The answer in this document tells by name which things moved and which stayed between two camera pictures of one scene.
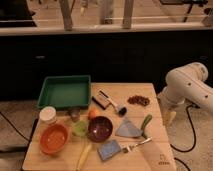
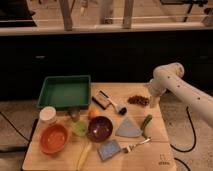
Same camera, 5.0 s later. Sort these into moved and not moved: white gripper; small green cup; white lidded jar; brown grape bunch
Moved: white gripper
Not moved: brown grape bunch; small green cup; white lidded jar
